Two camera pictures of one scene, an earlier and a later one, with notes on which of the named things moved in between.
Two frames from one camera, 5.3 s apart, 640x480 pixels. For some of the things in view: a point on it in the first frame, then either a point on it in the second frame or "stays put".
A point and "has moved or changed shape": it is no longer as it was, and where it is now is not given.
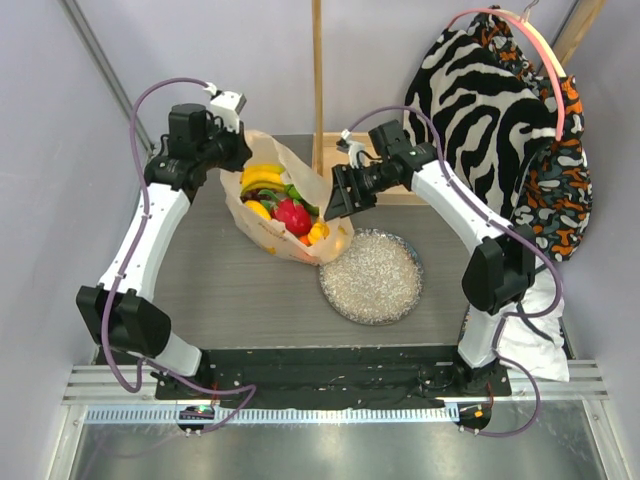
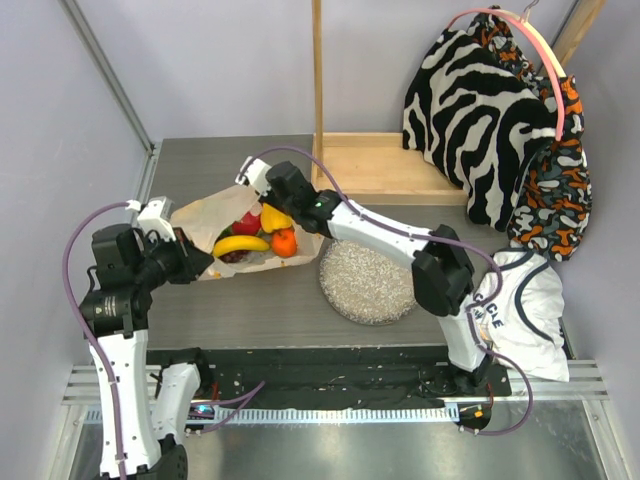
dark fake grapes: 253,195 -> 233,256
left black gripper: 241,151 -> 192,261
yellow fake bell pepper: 319,232 -> 272,219
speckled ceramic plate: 376,281 stays put
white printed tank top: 534,343 stays put
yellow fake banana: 260,176 has moved or changed shape
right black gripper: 355,181 -> 275,189
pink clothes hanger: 546,39 stays put
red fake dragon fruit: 294,215 -> 249,225
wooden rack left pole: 317,88 stays put
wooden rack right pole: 581,18 stays put
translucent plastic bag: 266,149 -> 203,221
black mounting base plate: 328,376 stays put
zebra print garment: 489,120 stays put
